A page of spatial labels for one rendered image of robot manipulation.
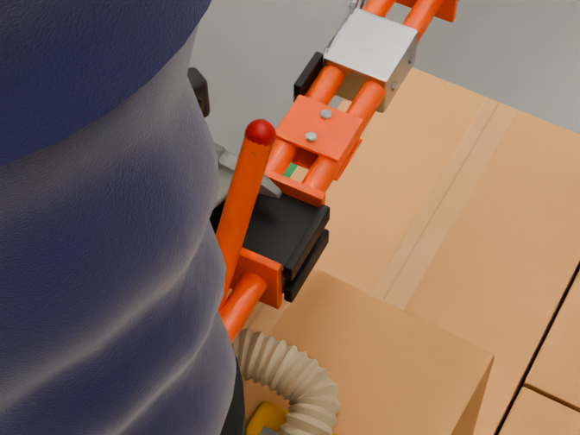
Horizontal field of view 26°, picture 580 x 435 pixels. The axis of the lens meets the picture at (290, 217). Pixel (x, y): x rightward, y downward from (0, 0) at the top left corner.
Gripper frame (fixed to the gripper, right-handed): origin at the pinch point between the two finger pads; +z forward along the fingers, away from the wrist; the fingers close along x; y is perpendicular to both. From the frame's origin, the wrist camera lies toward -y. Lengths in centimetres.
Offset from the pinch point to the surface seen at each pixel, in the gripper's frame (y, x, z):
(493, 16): -131, -107, -18
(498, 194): -49, -53, 8
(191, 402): 27.6, 23.9, 10.0
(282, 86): -93, -108, -48
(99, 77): 31, 54, 11
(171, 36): 28, 53, 12
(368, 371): 3.2, -13.0, 11.0
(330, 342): 2.2, -13.0, 6.8
